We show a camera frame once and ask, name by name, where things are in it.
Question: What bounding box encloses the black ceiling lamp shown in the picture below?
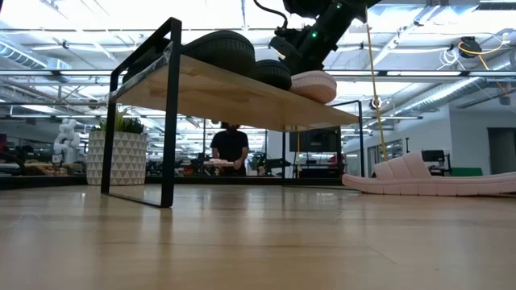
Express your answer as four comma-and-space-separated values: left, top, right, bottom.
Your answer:
458, 35, 484, 60

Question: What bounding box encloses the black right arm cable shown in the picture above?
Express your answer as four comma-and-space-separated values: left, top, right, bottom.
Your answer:
252, 0, 289, 30

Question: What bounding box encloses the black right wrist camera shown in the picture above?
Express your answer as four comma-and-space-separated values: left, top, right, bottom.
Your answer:
268, 35, 302, 62

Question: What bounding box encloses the yellow hanging cable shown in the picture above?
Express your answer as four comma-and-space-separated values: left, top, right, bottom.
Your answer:
364, 7, 389, 162

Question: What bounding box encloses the green grass plant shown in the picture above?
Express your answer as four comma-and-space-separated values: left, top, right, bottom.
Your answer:
93, 106, 145, 135

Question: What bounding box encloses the white triangle-patterned planter pot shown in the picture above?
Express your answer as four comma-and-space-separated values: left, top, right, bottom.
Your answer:
85, 130, 148, 186

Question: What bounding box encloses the pink slide sandal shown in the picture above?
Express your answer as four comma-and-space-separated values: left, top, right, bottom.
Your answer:
341, 151, 516, 197
287, 70, 338, 106

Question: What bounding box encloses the green box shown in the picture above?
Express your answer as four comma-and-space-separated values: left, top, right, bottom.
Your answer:
450, 167, 484, 177

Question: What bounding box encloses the white robot figure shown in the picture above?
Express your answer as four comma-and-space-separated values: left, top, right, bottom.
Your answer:
52, 118, 81, 165

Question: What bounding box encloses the black-framed wooden shelf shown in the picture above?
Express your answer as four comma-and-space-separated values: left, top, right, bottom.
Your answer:
100, 16, 366, 209

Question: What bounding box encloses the large black monitor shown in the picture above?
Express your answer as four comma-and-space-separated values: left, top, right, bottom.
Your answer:
289, 127, 342, 153

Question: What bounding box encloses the small black monitor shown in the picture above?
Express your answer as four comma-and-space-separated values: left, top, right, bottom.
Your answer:
421, 149, 453, 176

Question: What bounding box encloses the person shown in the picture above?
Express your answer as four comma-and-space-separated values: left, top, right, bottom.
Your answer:
209, 122, 250, 177

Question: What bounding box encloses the dark grey slide sandal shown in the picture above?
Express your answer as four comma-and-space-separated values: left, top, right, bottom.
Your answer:
250, 59, 293, 92
122, 30, 256, 85

